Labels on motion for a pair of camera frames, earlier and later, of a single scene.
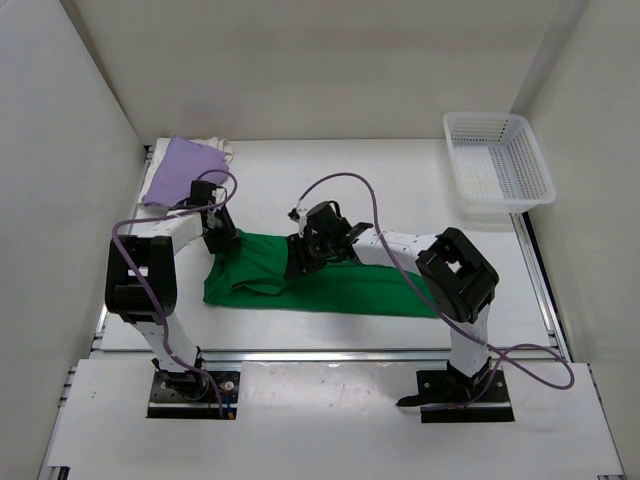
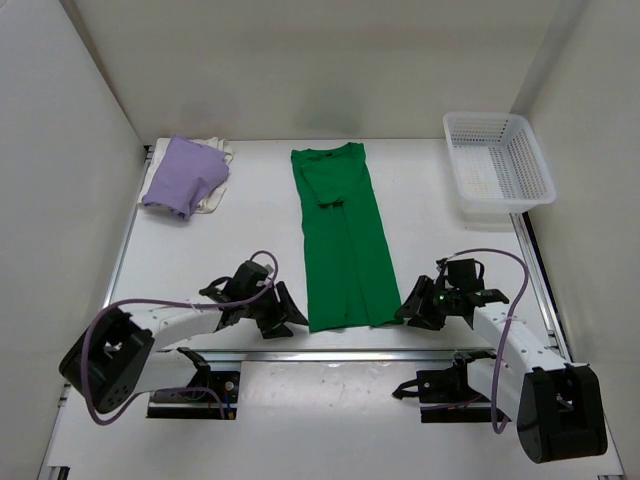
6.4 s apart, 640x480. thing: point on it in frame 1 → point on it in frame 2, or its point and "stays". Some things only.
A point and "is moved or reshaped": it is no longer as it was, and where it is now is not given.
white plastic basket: [498, 163] stays
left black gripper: [222, 239] → [276, 310]
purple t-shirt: [182, 163] stays
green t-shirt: [252, 274] is moved or reshaped
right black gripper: [298, 257] → [425, 304]
